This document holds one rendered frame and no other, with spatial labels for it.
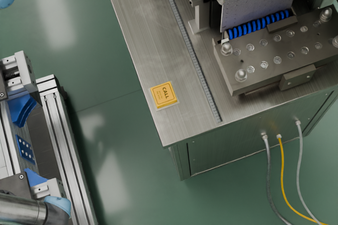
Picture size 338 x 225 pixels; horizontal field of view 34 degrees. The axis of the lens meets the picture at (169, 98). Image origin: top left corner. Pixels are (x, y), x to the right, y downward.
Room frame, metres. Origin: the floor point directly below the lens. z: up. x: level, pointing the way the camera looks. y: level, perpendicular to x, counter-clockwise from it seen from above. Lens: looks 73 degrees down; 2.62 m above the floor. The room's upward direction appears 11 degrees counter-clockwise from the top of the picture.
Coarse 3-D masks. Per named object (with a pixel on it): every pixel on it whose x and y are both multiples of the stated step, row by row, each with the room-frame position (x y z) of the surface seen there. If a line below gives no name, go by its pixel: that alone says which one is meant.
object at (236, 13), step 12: (240, 0) 0.69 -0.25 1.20; (252, 0) 0.70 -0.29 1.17; (264, 0) 0.71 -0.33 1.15; (276, 0) 0.71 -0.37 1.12; (288, 0) 0.72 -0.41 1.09; (228, 12) 0.69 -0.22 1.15; (240, 12) 0.70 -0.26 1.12; (252, 12) 0.70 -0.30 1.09; (264, 12) 0.71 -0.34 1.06; (276, 12) 0.72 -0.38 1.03; (228, 24) 0.69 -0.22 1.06; (240, 24) 0.70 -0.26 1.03
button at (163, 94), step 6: (162, 84) 0.59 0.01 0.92; (168, 84) 0.58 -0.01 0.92; (156, 90) 0.57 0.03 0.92; (162, 90) 0.56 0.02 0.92; (168, 90) 0.56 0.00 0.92; (156, 96) 0.55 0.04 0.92; (162, 96) 0.54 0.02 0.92; (168, 96) 0.54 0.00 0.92; (174, 96) 0.54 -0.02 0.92; (156, 102) 0.53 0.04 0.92; (162, 102) 0.52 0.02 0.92; (168, 102) 0.52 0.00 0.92; (174, 102) 0.52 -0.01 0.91
